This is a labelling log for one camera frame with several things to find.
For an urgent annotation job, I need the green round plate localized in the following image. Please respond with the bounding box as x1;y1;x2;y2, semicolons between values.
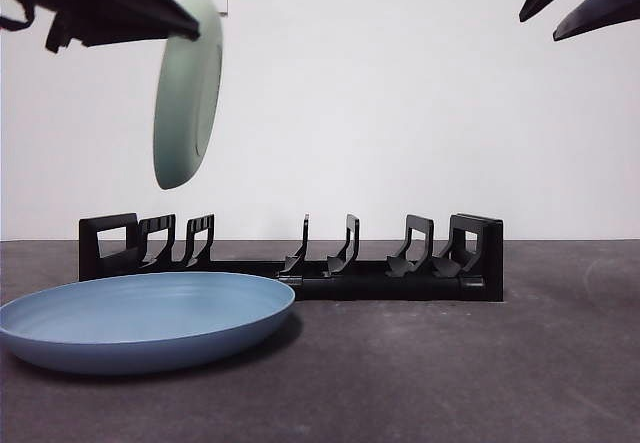
152;0;225;192

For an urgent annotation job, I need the blue round plate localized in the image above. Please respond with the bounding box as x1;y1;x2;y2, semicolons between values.
0;271;297;376

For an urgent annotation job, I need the black plate rack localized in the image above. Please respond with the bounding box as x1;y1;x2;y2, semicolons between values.
78;212;505;303

